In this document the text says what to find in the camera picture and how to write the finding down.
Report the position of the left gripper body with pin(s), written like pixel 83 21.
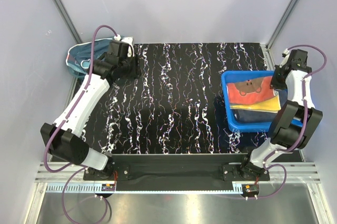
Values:
pixel 130 68

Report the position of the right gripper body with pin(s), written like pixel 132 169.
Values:
pixel 277 81

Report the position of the orange towel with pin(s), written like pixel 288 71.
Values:
pixel 250 92

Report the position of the yellow towel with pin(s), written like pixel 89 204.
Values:
pixel 270 105

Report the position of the teal hello towel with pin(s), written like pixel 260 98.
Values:
pixel 79 55

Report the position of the dark blue towel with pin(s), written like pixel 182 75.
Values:
pixel 248 116

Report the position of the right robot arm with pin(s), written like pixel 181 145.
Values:
pixel 283 140

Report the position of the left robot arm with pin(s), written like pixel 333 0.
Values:
pixel 62 138

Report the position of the teal mesh laundry basket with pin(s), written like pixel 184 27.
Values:
pixel 76 60

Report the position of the black marbled table mat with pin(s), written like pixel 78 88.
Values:
pixel 177 105

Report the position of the blue plastic bin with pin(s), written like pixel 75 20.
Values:
pixel 242 126

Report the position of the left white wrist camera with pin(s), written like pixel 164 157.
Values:
pixel 129 41

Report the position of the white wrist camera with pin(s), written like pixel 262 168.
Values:
pixel 129 41
pixel 285 56

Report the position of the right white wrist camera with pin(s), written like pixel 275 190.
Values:
pixel 285 56

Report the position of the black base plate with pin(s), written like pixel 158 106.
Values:
pixel 175 158

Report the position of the aluminium frame rail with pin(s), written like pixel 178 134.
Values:
pixel 298 172

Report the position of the slotted cable duct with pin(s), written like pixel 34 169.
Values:
pixel 223 187

